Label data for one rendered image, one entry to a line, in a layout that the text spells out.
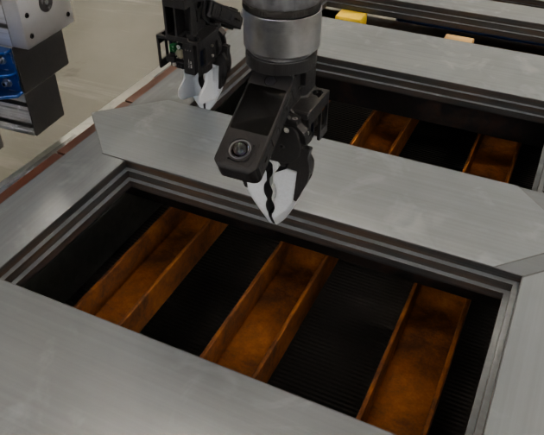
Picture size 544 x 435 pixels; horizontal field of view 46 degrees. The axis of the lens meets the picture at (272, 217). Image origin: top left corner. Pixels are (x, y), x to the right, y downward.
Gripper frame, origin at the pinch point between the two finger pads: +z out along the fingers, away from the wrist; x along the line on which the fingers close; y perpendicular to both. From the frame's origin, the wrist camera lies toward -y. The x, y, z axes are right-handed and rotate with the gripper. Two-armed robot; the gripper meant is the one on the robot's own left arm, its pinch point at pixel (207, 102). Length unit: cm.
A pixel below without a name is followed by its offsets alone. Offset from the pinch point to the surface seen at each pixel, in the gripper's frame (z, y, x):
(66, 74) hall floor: 87, -127, -154
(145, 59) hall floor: 87, -156, -130
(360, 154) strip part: 0.6, 3.0, 27.6
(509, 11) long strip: 1, -63, 38
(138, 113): 0.6, 7.1, -8.8
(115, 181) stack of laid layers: 1.8, 22.8, -2.2
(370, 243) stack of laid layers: 1.9, 19.8, 34.9
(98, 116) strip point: 0.6, 10.6, -14.2
